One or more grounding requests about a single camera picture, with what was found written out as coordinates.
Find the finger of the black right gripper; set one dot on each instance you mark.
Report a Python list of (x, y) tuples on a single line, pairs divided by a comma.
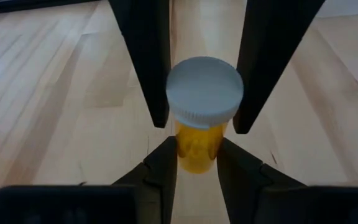
[(272, 46), (148, 62)]

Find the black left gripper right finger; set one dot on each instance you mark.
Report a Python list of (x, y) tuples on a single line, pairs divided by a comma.
[(291, 205)]

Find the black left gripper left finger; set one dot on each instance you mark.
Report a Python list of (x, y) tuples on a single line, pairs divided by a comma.
[(104, 205)]

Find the small orange pill bottle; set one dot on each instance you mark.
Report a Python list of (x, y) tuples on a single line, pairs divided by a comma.
[(204, 90)]

